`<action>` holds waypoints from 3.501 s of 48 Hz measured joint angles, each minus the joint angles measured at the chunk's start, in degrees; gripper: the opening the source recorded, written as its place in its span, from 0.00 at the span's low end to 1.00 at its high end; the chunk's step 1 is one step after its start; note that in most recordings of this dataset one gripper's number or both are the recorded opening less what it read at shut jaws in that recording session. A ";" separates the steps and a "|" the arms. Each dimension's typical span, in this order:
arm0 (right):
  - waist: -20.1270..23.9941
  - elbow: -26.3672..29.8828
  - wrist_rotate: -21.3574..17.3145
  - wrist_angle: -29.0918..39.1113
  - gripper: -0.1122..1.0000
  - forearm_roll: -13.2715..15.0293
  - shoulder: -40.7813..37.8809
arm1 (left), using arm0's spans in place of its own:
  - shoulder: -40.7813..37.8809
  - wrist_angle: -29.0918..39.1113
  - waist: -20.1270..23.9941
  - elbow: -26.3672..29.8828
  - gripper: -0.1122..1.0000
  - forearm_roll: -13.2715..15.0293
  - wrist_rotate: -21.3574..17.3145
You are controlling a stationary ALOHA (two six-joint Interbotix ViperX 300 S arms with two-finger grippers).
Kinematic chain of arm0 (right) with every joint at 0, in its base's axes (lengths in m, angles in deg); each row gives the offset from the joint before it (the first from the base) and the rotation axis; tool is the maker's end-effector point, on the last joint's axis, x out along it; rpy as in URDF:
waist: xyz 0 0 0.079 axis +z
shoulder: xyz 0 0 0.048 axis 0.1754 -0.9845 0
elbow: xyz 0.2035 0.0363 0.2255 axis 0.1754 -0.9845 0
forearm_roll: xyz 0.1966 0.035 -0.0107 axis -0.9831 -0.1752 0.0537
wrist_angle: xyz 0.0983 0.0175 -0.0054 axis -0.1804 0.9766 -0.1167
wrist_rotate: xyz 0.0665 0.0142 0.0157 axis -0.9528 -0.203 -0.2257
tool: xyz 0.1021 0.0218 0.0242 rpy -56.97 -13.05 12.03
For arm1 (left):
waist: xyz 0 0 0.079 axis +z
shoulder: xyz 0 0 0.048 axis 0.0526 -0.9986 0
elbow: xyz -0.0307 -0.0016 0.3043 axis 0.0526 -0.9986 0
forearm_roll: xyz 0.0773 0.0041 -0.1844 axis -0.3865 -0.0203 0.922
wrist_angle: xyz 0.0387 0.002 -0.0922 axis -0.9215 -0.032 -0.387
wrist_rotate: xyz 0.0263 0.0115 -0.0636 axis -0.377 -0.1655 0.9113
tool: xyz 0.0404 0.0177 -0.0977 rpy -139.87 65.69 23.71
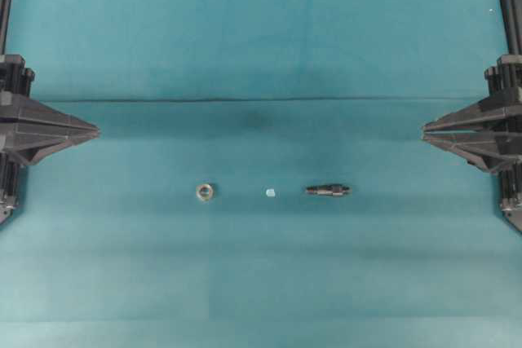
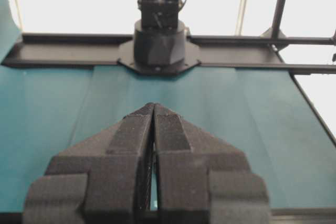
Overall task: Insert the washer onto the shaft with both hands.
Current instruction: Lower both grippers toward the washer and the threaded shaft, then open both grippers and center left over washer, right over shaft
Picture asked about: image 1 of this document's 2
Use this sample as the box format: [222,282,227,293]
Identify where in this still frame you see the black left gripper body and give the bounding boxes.
[0,53,37,225]

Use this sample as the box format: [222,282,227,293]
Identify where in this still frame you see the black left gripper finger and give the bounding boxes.
[1,126,100,165]
[1,91,99,131]

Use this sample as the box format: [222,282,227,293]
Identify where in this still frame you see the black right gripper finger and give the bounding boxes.
[422,131,521,174]
[422,95,521,132]

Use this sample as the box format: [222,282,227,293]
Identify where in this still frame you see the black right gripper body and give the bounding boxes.
[484,54,522,229]

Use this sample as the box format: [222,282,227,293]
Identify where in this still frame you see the dark threaded metal shaft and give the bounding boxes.
[306,184,352,197]

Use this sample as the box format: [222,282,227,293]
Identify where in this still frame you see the black right frame rail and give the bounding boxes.
[500,0,522,55]

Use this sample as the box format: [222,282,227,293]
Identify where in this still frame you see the black frame rail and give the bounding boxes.
[500,0,522,55]
[0,0,11,55]

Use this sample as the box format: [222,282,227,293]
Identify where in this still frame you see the black left frame rail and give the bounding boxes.
[0,0,11,55]

